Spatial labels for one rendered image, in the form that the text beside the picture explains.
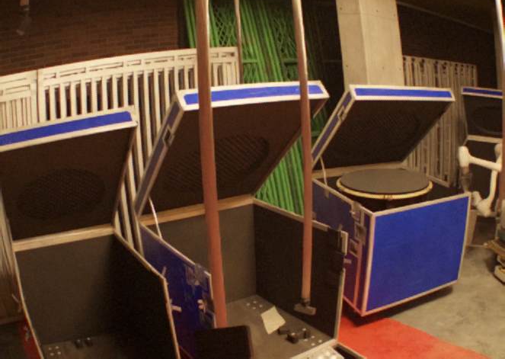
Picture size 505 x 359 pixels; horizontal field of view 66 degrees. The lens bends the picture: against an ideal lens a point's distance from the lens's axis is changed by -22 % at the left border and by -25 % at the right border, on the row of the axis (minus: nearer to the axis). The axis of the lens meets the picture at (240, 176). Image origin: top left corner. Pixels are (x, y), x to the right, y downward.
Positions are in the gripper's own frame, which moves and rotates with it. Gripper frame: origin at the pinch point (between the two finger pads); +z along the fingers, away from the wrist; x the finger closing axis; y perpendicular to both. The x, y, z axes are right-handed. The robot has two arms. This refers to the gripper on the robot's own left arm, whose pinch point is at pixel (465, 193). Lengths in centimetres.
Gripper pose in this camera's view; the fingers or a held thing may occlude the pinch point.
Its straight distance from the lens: 375.7
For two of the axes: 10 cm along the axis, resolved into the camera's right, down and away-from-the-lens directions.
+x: -9.7, 1.1, -2.4
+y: -2.4, -0.4, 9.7
